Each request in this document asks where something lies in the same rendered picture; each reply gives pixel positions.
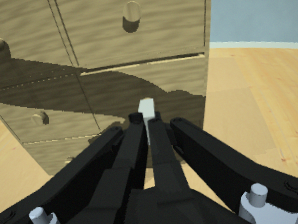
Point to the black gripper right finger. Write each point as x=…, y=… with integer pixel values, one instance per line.
x=259, y=194

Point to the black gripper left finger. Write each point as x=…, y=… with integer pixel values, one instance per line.
x=72, y=188

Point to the dark brown wooden chest of drawers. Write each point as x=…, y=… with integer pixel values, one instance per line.
x=79, y=69

